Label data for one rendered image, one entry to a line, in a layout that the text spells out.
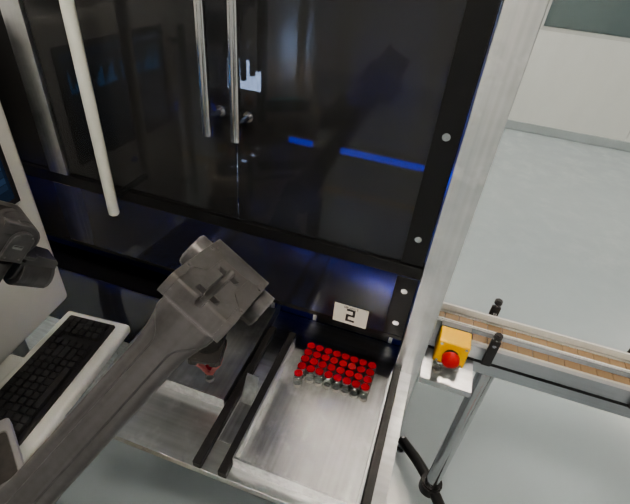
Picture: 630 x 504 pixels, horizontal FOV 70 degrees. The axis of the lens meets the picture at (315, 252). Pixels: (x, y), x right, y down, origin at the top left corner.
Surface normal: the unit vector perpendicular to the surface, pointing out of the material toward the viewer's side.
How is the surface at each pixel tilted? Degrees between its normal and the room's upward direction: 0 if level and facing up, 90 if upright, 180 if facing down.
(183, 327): 56
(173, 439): 0
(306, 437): 0
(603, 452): 0
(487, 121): 90
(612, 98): 90
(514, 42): 90
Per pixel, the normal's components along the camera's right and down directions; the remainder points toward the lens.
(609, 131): -0.32, 0.56
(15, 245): 0.69, 0.59
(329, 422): 0.08, -0.79
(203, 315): 0.00, 0.07
